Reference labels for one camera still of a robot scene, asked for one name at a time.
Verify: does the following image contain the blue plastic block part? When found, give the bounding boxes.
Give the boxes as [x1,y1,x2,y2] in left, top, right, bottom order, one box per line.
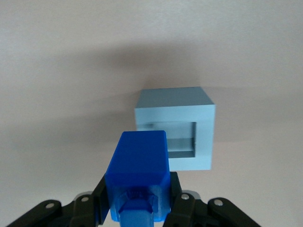
[105,130,171,227]

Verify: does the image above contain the gray square hollow base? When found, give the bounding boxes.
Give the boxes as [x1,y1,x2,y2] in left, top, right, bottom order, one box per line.
[134,87,217,171]

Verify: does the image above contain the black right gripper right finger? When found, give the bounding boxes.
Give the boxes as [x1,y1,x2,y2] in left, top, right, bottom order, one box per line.
[162,172,262,227]

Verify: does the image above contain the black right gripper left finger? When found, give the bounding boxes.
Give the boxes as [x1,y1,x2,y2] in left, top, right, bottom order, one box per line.
[3,175,112,227]

